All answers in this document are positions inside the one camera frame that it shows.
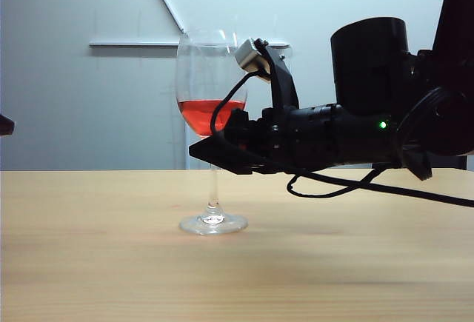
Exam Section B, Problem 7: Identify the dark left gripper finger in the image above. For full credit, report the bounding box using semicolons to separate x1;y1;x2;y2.
0;113;16;137

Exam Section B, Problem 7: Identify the black camera cable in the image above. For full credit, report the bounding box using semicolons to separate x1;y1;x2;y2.
210;42;474;209

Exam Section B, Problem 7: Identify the white horizontal wall rail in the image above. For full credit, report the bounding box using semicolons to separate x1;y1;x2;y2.
88;39;292;49

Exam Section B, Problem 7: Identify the clear glass goblet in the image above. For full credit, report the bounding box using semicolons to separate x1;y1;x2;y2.
176;33;249;236

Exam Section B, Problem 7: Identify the red liquid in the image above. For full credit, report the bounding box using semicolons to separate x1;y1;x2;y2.
177;98;247;139

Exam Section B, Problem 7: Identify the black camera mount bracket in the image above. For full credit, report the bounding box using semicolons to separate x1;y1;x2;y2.
255;38;301;110

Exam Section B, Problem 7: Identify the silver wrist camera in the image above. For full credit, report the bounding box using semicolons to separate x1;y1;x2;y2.
235;38;273;84

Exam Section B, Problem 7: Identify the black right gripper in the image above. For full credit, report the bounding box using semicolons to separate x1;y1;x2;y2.
188;103;338;175

